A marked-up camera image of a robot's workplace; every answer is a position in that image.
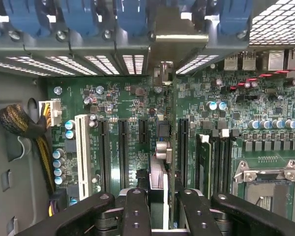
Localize red black twisted wire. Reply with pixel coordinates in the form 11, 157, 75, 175
229, 69, 291, 91

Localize CPU socket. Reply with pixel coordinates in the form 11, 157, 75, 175
232, 159, 295, 214

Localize black power connector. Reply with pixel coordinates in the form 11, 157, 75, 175
48, 188, 70, 217

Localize black RAM slot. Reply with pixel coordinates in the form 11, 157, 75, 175
218, 129, 233, 196
211, 130, 221, 196

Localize open black PC case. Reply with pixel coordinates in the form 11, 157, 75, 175
0, 0, 295, 236

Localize long black expansion slot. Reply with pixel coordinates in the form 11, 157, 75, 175
177, 117, 190, 189
117, 118, 130, 191
98, 118, 112, 195

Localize green motherboard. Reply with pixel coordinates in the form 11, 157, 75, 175
46, 49, 295, 236

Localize short black expansion slot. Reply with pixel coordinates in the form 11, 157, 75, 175
138, 118, 150, 146

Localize white power connector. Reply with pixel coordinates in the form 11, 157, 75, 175
38, 99, 62, 127

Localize braided power cable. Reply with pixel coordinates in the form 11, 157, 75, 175
0, 103, 57, 197

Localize white expansion slot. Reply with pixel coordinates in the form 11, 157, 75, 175
74, 114, 93, 202

